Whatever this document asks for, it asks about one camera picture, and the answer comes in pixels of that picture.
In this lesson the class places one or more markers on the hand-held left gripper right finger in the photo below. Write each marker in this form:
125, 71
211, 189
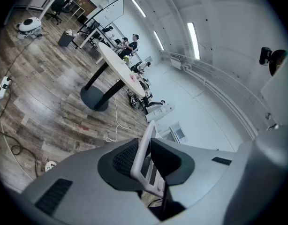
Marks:
205, 172

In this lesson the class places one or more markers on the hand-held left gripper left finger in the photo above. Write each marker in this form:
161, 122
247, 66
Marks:
78, 172

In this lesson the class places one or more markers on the white low cabinet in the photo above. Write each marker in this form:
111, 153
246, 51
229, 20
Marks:
159, 111

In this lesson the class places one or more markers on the pink flower bouquet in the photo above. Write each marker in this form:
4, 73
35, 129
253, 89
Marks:
133, 77

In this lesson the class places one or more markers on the white power strip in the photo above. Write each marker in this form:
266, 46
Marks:
2, 87

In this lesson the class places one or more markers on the white flower plant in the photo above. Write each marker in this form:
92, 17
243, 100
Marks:
126, 59

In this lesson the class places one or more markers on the ceiling light strip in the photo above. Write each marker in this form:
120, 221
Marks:
158, 40
138, 8
193, 41

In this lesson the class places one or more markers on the dark grey trash bin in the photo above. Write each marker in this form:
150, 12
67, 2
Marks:
65, 39

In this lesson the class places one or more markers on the white dome-shaped device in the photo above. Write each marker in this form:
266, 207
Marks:
29, 24

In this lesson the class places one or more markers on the whiteboard on black stand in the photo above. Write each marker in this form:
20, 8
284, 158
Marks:
110, 13

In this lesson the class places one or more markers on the black office chair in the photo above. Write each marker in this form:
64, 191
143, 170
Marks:
57, 8

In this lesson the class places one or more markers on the black round table pedestal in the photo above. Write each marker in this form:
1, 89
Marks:
93, 97

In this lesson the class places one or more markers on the black head camera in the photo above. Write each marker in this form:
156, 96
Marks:
265, 55

